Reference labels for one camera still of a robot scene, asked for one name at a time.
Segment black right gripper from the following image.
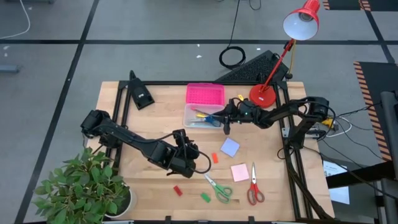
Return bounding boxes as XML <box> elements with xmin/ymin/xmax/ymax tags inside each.
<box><xmin>213</xmin><ymin>98</ymin><xmax>239</xmax><ymax>135</ymax></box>

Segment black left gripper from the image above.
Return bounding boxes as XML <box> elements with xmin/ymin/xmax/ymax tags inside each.
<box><xmin>167</xmin><ymin>129</ymin><xmax>200</xmax><ymax>179</ymax></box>

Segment grey pen with pink end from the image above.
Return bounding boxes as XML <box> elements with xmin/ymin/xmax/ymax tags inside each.
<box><xmin>190</xmin><ymin>107</ymin><xmax>215</xmax><ymax>118</ymax></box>

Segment lilac sticky note pad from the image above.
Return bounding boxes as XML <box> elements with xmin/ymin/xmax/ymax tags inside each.
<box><xmin>220</xmin><ymin>137</ymin><xmax>241</xmax><ymax>159</ymax></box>

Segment pink sticky note pad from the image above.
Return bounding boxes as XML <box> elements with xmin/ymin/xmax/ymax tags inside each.
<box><xmin>230</xmin><ymin>163</ymin><xmax>251</xmax><ymax>183</ymax></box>

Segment green handled scissors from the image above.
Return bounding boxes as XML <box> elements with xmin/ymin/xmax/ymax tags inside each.
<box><xmin>203</xmin><ymin>173</ymin><xmax>233</xmax><ymax>205</ymax></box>

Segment red handled scissors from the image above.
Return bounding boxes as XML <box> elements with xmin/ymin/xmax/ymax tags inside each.
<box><xmin>247</xmin><ymin>161</ymin><xmax>266</xmax><ymax>206</ymax></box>

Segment red desk lamp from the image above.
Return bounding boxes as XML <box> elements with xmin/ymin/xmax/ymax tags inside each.
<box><xmin>248</xmin><ymin>0</ymin><xmax>321</xmax><ymax>109</ymax></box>

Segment black keyboard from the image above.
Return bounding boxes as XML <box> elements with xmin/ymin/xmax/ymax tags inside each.
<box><xmin>216</xmin><ymin>49</ymin><xmax>290</xmax><ymax>83</ymax></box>

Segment black arched stand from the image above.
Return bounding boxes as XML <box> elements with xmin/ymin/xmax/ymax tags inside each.
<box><xmin>128</xmin><ymin>70</ymin><xmax>155</xmax><ymax>111</ymax></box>

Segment green plant in white pot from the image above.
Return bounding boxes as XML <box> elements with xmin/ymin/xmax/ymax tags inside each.
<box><xmin>32</xmin><ymin>146</ymin><xmax>137</xmax><ymax>224</ymax></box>

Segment white paper sheet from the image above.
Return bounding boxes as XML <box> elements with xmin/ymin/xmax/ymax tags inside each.
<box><xmin>323</xmin><ymin>160</ymin><xmax>351</xmax><ymax>205</ymax></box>

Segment black metal beam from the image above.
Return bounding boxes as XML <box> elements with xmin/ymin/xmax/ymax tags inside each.
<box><xmin>326</xmin><ymin>161</ymin><xmax>398</xmax><ymax>190</ymax></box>

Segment black hazard striped floor mat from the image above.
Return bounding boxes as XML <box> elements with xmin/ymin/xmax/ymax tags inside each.
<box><xmin>322</xmin><ymin>0</ymin><xmax>398</xmax><ymax>12</ymax></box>
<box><xmin>353</xmin><ymin>61</ymin><xmax>398</xmax><ymax>162</ymax></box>

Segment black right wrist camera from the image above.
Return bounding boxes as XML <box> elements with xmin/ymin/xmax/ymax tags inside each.
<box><xmin>238</xmin><ymin>100</ymin><xmax>261</xmax><ymax>127</ymax></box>

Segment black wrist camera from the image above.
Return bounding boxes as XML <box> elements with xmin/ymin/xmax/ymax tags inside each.
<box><xmin>152</xmin><ymin>144</ymin><xmax>177</xmax><ymax>168</ymax></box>
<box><xmin>238</xmin><ymin>100</ymin><xmax>261</xmax><ymax>127</ymax></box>

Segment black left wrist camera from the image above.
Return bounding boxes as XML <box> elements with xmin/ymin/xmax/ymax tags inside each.
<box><xmin>152</xmin><ymin>144</ymin><xmax>177</xmax><ymax>168</ymax></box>

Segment black hanging coiled cable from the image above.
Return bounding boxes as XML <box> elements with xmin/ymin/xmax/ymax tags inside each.
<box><xmin>218</xmin><ymin>0</ymin><xmax>247</xmax><ymax>71</ymax></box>

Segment pale metal bracket plate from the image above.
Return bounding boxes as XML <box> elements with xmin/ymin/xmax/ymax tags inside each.
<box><xmin>281</xmin><ymin>126</ymin><xmax>300</xmax><ymax>138</ymax></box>

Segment yellow lamp cord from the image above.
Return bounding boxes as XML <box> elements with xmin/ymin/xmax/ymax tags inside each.
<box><xmin>288</xmin><ymin>39</ymin><xmax>297</xmax><ymax>77</ymax></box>

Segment grey metal post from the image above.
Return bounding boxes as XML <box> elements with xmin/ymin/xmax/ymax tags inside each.
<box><xmin>379</xmin><ymin>90</ymin><xmax>398</xmax><ymax>224</ymax></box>

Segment grey floor bracket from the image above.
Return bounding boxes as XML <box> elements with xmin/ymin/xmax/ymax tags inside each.
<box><xmin>0</xmin><ymin>64</ymin><xmax>20</xmax><ymax>74</ymax></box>

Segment white floor cable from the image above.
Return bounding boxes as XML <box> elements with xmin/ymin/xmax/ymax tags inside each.
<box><xmin>0</xmin><ymin>0</ymin><xmax>31</xmax><ymax>40</ymax></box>

